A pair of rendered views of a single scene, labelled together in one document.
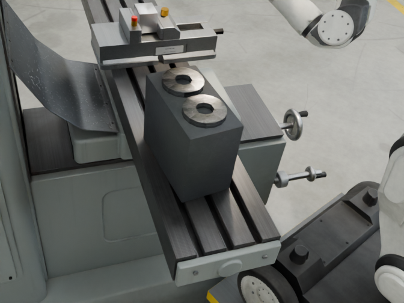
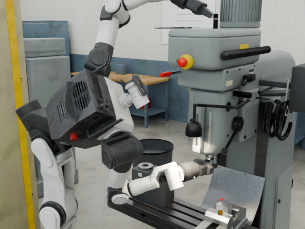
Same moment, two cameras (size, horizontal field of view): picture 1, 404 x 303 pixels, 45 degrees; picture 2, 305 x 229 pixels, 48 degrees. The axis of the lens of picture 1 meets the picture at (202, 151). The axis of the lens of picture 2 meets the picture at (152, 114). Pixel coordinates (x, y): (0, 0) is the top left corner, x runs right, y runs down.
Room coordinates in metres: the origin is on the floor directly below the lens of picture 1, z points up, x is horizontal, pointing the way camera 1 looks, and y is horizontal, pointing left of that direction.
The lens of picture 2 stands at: (2.44, -0.77, 1.90)
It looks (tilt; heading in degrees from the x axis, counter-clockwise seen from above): 15 degrees down; 154
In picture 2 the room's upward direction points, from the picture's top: straight up
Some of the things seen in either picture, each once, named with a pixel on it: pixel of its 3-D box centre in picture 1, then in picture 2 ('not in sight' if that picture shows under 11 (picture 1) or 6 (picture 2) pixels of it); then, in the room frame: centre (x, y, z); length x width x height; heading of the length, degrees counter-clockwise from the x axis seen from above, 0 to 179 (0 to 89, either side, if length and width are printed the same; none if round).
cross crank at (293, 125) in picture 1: (284, 125); not in sight; (1.35, -0.28, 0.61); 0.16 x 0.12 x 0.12; 115
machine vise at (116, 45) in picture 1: (154, 33); (220, 221); (1.23, 0.19, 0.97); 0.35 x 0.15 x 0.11; 116
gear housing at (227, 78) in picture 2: not in sight; (217, 74); (1.12, 0.22, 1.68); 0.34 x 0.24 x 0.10; 115
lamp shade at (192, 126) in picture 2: not in sight; (194, 127); (1.25, 0.01, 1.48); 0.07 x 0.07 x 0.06
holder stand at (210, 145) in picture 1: (189, 130); (153, 183); (0.79, 0.04, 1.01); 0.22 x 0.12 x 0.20; 33
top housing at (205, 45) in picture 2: not in sight; (215, 46); (1.13, 0.19, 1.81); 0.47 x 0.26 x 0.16; 115
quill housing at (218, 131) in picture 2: not in sight; (211, 118); (1.14, 0.18, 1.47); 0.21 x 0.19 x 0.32; 25
